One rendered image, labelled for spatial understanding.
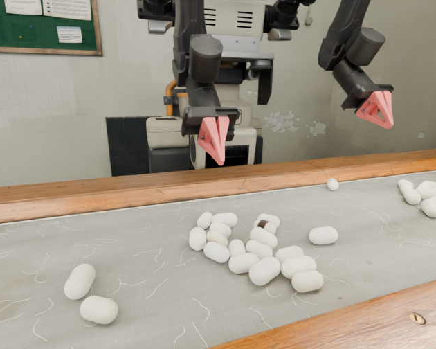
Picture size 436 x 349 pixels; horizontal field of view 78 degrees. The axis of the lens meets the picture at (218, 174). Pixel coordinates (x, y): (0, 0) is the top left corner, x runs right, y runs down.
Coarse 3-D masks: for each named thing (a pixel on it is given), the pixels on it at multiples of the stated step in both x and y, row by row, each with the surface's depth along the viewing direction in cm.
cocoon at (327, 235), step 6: (318, 228) 33; (324, 228) 33; (330, 228) 33; (312, 234) 33; (318, 234) 32; (324, 234) 32; (330, 234) 33; (336, 234) 33; (312, 240) 33; (318, 240) 32; (324, 240) 32; (330, 240) 33
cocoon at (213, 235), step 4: (208, 232) 33; (212, 232) 33; (216, 232) 33; (208, 236) 33; (212, 236) 32; (216, 236) 32; (220, 236) 32; (224, 236) 32; (208, 240) 33; (212, 240) 32; (216, 240) 31; (220, 240) 31; (224, 240) 31; (224, 244) 31
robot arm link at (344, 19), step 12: (348, 0) 61; (360, 0) 60; (348, 12) 61; (360, 12) 61; (336, 24) 64; (348, 24) 63; (360, 24) 63; (336, 36) 64; (348, 36) 64; (336, 48) 66
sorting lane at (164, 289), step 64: (320, 192) 51; (384, 192) 51; (0, 256) 31; (64, 256) 31; (128, 256) 31; (192, 256) 31; (320, 256) 31; (384, 256) 31; (0, 320) 22; (64, 320) 22; (128, 320) 22; (192, 320) 22; (256, 320) 22
